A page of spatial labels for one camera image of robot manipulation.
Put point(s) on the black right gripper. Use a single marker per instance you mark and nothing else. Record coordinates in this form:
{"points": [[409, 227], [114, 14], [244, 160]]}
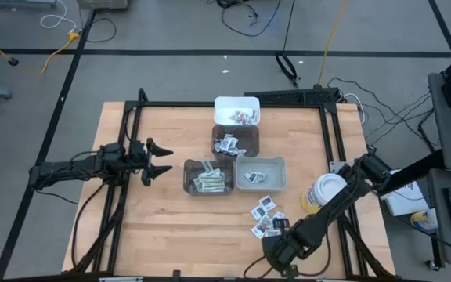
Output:
{"points": [[281, 224]]}

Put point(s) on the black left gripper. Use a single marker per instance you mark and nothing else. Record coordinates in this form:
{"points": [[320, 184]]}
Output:
{"points": [[138, 158]]}

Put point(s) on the adhesive bandage strip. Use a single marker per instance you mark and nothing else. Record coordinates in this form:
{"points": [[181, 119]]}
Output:
{"points": [[215, 173], [197, 185], [213, 189], [210, 183], [208, 166], [211, 178]]}

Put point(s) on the antiseptic towelette packet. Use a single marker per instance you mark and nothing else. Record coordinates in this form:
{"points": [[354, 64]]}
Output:
{"points": [[271, 233], [278, 214], [266, 220], [251, 177], [267, 203], [258, 231], [257, 212], [260, 176]]}

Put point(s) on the alcohol prep pad packet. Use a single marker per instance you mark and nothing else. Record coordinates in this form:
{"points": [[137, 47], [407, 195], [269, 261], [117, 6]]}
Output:
{"points": [[230, 137], [233, 153], [233, 145], [224, 143], [219, 148], [242, 152]]}

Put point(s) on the small red white packet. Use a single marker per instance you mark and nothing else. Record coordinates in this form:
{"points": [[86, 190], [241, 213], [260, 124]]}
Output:
{"points": [[243, 117]]}

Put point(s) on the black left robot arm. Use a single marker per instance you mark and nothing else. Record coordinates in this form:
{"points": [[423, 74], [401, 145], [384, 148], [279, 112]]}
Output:
{"points": [[73, 168]]}

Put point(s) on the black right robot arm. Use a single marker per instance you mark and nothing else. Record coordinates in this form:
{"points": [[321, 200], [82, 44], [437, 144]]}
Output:
{"points": [[335, 203]]}

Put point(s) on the smoky transparent plastic bin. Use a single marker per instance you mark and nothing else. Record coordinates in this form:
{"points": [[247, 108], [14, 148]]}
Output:
{"points": [[189, 172], [251, 137]]}

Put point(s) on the light grey plastic bin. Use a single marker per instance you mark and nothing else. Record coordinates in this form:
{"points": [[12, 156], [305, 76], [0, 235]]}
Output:
{"points": [[276, 174]]}

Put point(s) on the disinfecting wipes canister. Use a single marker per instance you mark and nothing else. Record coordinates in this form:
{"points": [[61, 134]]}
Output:
{"points": [[327, 190]]}

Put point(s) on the white plastic bin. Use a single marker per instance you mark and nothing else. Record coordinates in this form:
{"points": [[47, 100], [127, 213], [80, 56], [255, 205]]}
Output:
{"points": [[225, 111]]}

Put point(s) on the black table edge clip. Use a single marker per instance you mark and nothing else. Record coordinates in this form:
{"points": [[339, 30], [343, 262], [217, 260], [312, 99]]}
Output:
{"points": [[176, 275]]}

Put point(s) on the silver aluminium bar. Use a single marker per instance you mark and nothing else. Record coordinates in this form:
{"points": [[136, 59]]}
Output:
{"points": [[120, 279]]}

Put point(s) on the black support beam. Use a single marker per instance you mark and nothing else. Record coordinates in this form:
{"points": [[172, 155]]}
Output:
{"points": [[413, 174]]}

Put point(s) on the cart caster wheel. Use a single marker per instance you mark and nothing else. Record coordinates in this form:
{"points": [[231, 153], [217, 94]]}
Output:
{"points": [[432, 265]]}

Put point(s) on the black round floor puck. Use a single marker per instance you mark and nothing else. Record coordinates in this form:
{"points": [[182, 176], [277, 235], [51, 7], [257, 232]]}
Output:
{"points": [[13, 62]]}

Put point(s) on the grey metal rail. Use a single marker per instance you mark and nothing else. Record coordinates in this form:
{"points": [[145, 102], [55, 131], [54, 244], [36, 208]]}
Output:
{"points": [[22, 3]]}

